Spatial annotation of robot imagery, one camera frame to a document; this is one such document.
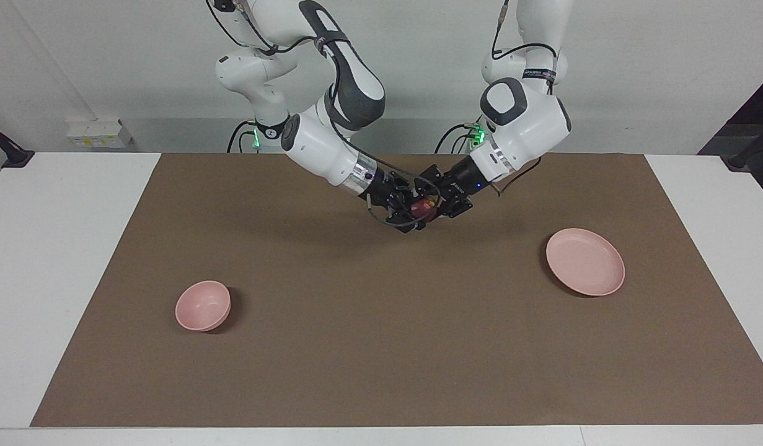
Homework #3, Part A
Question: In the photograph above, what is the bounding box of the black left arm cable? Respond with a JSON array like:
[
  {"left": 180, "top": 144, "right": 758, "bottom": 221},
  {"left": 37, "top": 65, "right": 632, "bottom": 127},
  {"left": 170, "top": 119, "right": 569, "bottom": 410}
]
[{"left": 491, "top": 0, "right": 543, "bottom": 198}]

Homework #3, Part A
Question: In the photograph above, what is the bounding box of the brown table mat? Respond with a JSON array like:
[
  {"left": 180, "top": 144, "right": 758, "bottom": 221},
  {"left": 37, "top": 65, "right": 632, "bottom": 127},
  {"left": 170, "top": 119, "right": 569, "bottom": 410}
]
[{"left": 31, "top": 153, "right": 763, "bottom": 428}]

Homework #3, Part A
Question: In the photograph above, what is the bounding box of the black right base cable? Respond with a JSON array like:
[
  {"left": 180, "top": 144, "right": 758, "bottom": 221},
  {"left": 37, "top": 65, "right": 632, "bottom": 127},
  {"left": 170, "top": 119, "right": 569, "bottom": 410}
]
[{"left": 226, "top": 121, "right": 259, "bottom": 154}]

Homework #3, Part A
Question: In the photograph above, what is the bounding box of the pink bowl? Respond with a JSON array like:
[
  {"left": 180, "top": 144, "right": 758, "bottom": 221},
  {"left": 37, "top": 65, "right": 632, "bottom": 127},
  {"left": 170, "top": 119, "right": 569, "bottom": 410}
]
[{"left": 175, "top": 281, "right": 232, "bottom": 333}]

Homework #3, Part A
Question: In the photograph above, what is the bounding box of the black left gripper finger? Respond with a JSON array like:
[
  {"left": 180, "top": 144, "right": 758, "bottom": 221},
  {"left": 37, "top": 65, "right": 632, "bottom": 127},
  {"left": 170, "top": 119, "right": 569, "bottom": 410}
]
[
  {"left": 436, "top": 195, "right": 472, "bottom": 219},
  {"left": 415, "top": 164, "right": 448, "bottom": 195}
]

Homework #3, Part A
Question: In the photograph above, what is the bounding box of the black base cable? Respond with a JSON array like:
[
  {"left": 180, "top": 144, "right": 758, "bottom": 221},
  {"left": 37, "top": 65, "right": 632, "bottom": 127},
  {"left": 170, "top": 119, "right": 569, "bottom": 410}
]
[
  {"left": 226, "top": 121, "right": 259, "bottom": 154},
  {"left": 435, "top": 123, "right": 481, "bottom": 154}
]

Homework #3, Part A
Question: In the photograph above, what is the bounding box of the pink plate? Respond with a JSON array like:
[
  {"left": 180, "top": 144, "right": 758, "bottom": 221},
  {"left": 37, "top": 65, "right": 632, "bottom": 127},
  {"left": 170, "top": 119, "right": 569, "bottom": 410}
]
[{"left": 545, "top": 228, "right": 626, "bottom": 297}]

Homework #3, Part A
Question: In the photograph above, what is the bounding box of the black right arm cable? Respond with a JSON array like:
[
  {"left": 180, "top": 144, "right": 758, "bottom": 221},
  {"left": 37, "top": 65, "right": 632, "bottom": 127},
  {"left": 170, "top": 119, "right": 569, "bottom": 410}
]
[{"left": 205, "top": 0, "right": 444, "bottom": 231}]

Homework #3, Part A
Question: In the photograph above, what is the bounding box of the black left base cable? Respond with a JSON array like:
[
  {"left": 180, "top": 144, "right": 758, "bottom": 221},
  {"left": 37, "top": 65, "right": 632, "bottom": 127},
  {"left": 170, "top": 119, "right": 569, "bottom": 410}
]
[{"left": 435, "top": 123, "right": 481, "bottom": 154}]

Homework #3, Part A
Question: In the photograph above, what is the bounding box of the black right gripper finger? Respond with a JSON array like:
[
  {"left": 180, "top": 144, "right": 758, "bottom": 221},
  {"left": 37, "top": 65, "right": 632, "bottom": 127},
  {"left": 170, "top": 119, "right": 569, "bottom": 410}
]
[
  {"left": 387, "top": 207, "right": 427, "bottom": 235},
  {"left": 393, "top": 175, "right": 420, "bottom": 201}
]

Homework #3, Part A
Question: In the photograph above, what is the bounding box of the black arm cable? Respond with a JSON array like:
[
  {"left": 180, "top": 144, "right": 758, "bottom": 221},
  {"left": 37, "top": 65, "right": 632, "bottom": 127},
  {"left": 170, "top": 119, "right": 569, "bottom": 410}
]
[
  {"left": 491, "top": 0, "right": 543, "bottom": 198},
  {"left": 205, "top": 0, "right": 444, "bottom": 231}
]

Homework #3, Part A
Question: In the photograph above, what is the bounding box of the black clamp stand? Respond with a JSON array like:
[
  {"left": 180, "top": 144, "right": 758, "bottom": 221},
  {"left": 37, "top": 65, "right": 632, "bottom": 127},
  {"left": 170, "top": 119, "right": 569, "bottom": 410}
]
[
  {"left": 0, "top": 118, "right": 35, "bottom": 169},
  {"left": 727, "top": 123, "right": 763, "bottom": 171}
]

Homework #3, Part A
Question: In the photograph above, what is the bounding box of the red apple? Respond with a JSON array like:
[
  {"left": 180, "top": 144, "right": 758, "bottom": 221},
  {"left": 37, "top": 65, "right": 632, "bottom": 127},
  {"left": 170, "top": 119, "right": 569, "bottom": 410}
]
[{"left": 411, "top": 197, "right": 439, "bottom": 222}]

